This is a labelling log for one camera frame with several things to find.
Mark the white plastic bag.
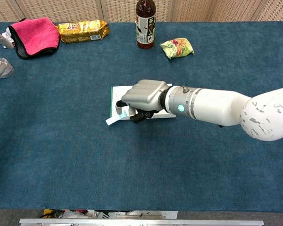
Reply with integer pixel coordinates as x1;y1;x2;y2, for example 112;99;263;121
61;209;99;219

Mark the gold snack packet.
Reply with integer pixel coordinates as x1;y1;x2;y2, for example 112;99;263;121
56;20;111;44

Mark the aluminium profile rail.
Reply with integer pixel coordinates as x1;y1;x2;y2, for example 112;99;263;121
19;218;265;226

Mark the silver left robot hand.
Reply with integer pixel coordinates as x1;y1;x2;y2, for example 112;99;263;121
0;30;15;82

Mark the dark glass bottle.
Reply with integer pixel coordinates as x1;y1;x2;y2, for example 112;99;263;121
135;0;157;50

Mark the pink cloth with black edge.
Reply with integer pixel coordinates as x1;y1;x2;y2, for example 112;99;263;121
8;17;61;60

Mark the yellow green snack bag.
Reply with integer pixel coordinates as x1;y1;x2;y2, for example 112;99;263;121
159;37;195;60

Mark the clear container of clips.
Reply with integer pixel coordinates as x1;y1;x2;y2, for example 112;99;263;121
0;57;15;79

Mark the light blue paper sheet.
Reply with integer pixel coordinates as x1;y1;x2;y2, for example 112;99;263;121
105;110;129;127

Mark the white paper box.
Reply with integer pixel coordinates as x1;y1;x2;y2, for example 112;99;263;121
110;83;177;121

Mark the blue felt table cover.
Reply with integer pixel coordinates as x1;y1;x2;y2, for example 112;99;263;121
0;21;283;212

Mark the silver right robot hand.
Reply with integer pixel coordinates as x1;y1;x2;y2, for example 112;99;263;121
116;80;173;124

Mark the beige woven folding screen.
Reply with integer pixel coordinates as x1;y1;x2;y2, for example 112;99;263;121
0;0;283;23

